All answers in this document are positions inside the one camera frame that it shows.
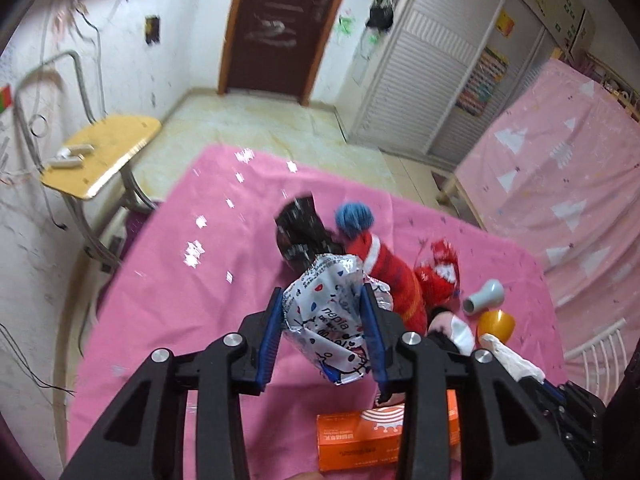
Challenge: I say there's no white tissue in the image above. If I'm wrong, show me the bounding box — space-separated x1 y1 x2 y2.
482 335 546 381

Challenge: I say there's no black wall cable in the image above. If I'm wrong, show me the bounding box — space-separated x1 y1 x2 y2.
0 322 76 396

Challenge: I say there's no colourful chart poster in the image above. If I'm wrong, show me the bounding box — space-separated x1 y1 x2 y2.
455 47 510 117

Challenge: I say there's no yellow plastic bowl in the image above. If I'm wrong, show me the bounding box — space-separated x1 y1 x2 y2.
476 310 516 348

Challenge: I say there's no blue yarn pom-pom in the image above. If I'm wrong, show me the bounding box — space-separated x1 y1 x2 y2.
335 202 375 236

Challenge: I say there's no yellow seat metal chair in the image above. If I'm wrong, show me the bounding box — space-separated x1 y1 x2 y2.
14 50 163 273

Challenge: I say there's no black foil bag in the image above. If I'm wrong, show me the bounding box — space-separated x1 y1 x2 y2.
274 194 346 273

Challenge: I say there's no white printed tissue wrapper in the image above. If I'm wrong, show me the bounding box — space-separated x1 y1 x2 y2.
282 254 393 386

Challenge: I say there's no red knit sock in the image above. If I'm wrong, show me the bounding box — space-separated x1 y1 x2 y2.
345 232 431 333

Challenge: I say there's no white metal chair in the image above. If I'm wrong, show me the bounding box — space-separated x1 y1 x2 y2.
565 317 628 401

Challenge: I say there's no dark brown door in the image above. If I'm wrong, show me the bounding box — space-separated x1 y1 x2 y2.
218 0 357 107

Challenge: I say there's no white louvered wardrobe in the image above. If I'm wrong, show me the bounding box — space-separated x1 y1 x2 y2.
350 0 598 168

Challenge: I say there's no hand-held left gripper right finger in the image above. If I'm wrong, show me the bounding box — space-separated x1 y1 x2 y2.
357 284 586 480

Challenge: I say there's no wooden bed frame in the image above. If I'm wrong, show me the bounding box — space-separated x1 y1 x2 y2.
437 172 486 231

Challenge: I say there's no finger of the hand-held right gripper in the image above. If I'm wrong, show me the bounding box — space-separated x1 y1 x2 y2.
520 377 568 405

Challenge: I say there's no grey plastic cup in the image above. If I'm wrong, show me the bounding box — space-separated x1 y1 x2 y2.
462 280 506 316

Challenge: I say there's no orange cardboard box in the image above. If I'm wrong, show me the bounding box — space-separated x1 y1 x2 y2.
316 390 462 472

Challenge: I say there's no pink printed bed curtain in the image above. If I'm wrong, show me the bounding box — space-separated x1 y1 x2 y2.
452 57 640 361

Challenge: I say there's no pink star tablecloth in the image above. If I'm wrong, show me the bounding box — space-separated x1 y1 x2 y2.
65 142 566 480

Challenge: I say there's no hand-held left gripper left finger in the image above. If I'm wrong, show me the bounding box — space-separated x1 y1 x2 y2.
60 287 286 480

